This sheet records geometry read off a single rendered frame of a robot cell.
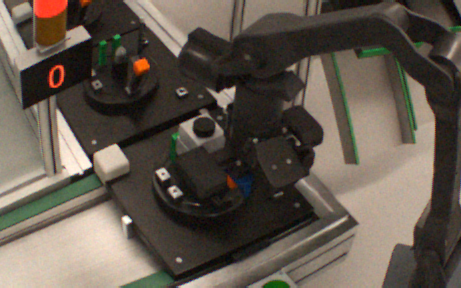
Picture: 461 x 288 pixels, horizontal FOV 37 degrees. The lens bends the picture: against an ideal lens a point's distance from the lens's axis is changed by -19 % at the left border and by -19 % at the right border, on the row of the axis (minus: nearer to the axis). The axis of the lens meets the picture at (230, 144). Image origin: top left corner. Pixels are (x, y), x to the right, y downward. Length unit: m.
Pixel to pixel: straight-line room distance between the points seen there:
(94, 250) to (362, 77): 0.50
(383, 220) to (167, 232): 0.40
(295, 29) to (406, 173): 0.64
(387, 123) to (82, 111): 0.50
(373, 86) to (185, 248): 0.39
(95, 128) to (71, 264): 0.25
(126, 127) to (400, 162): 0.50
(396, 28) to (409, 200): 0.67
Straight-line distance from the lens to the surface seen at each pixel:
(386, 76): 1.26
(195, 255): 1.09
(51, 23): 0.94
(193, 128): 1.08
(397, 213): 1.34
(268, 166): 0.94
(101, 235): 1.18
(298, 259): 1.12
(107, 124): 1.26
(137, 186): 1.17
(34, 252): 1.16
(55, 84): 1.01
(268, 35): 0.83
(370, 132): 1.23
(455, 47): 0.74
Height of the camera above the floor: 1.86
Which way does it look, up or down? 46 degrees down
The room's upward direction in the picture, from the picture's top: 7 degrees clockwise
